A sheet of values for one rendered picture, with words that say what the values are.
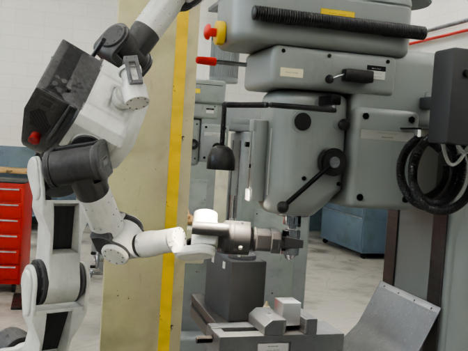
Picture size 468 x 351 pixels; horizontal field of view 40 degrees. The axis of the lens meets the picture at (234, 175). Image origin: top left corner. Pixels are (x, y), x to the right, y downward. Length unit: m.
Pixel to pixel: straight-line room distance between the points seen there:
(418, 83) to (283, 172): 0.43
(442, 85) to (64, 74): 0.95
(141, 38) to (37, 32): 8.78
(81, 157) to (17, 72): 9.02
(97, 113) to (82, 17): 9.03
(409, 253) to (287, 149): 0.53
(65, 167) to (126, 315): 1.90
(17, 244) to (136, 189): 2.91
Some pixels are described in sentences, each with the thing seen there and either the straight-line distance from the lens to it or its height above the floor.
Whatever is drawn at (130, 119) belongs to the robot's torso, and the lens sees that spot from 1.78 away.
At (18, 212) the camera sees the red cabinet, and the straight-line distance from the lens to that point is 6.09.
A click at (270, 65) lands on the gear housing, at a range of 1.58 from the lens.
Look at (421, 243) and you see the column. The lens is 1.87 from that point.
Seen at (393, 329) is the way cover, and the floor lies 1.00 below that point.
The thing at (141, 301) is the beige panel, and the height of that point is 0.63.
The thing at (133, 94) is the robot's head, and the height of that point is 1.59.
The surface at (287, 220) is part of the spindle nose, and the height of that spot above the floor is 1.29.
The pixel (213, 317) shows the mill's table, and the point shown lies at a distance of 2.08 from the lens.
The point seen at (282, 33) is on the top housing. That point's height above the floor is 1.75.
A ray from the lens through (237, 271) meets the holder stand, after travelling 2.01.
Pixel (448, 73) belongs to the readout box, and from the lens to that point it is 1.50.
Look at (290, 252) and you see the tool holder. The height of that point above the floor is 1.21.
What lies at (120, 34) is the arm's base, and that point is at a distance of 1.91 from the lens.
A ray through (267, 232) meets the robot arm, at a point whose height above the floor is 1.26.
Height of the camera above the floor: 1.49
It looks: 3 degrees down
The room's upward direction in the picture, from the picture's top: 4 degrees clockwise
